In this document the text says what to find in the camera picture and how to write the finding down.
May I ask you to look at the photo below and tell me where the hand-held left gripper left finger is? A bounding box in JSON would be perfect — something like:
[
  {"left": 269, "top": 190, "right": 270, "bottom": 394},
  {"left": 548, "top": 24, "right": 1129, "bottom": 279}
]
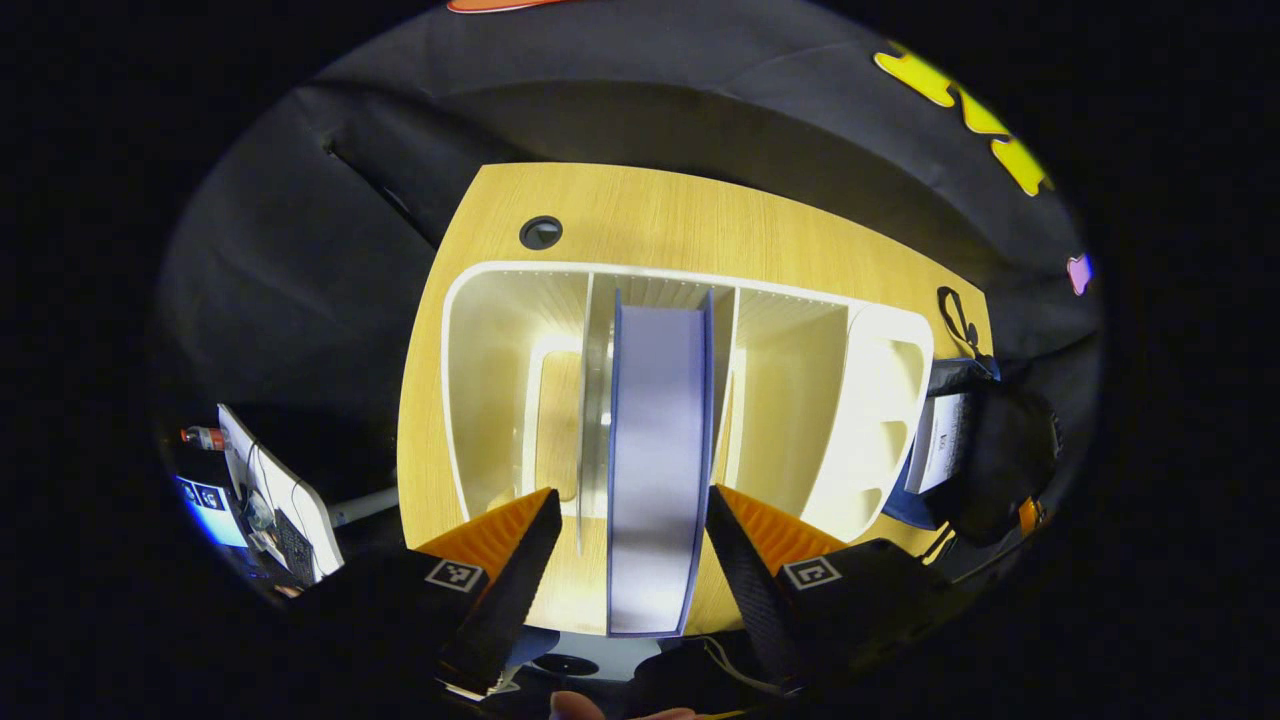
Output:
[{"left": 290, "top": 487, "right": 563, "bottom": 699}]

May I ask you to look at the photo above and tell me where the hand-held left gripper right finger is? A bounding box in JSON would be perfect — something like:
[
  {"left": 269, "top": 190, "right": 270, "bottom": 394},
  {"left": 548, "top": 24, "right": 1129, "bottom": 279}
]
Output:
[{"left": 705, "top": 485, "right": 951, "bottom": 696}]

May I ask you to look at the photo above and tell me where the blue schoolbag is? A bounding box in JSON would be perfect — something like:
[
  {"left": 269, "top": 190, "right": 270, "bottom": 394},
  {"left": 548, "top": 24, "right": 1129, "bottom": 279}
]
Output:
[{"left": 880, "top": 287, "right": 1061, "bottom": 549}]

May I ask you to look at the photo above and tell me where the white bookshelf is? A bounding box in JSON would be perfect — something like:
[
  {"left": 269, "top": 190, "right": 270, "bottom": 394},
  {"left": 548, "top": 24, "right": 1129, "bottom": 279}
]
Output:
[{"left": 440, "top": 260, "right": 936, "bottom": 546}]

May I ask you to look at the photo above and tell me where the black backdrop cloth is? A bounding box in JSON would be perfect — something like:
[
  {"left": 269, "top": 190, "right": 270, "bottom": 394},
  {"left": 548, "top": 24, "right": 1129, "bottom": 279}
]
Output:
[{"left": 155, "top": 0, "right": 1101, "bottom": 561}]

